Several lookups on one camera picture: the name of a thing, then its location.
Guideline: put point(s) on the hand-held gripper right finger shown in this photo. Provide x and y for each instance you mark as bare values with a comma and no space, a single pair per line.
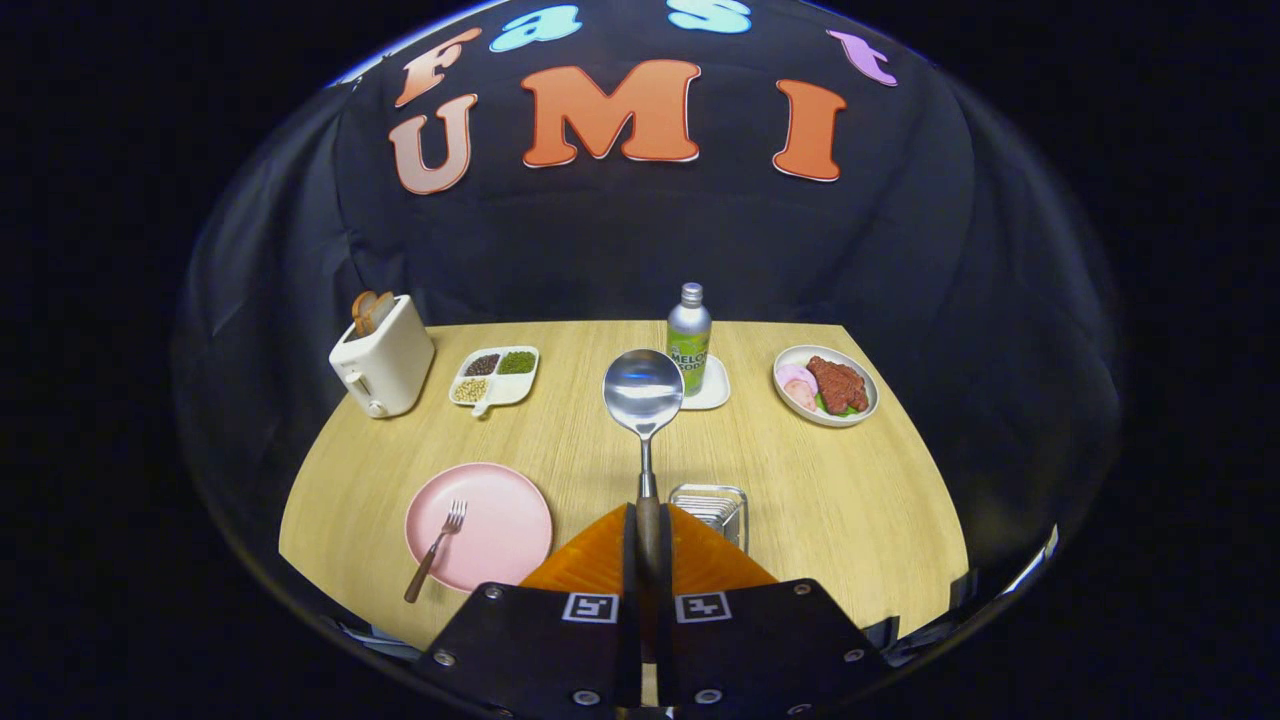
666,572

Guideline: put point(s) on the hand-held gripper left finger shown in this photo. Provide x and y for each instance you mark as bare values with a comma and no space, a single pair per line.
629,570

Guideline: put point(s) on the perforated metal basket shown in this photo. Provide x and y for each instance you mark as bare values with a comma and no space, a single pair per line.
715,505

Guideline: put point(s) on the pink round plate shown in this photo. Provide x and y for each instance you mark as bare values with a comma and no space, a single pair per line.
500,530

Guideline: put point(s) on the white square coaster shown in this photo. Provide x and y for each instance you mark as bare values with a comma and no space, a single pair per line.
716,390

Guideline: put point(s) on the white divided dish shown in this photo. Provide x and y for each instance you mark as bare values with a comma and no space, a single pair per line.
512,388

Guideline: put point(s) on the pink ham slice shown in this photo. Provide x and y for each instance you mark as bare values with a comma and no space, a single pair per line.
800,396

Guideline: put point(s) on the pile of green beans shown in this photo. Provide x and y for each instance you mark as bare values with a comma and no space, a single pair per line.
517,362

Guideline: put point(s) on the pale purple ham slice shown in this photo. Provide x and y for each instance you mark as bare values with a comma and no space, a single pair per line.
795,374

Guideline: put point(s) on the pile of yellow beans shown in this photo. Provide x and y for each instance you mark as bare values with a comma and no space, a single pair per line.
471,390

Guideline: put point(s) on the green lettuce leaf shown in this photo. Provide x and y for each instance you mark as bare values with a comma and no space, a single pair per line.
845,409

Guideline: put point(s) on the silver green soda bottle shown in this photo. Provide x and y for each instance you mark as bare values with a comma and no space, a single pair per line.
690,330

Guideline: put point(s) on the pile of dark beans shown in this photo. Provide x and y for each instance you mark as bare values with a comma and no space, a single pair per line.
482,364

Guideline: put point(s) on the brown meat piece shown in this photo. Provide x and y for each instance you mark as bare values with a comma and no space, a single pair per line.
838,383

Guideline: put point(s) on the white oval food plate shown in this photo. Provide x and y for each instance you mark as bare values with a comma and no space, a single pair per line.
872,390

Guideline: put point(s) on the white toaster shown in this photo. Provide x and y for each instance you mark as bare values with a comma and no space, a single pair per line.
385,370

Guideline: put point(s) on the brown bread slice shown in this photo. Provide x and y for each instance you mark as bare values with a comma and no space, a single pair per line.
361,312
384,308

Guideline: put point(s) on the white shiny sheet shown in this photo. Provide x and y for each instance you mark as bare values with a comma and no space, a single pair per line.
1035,565

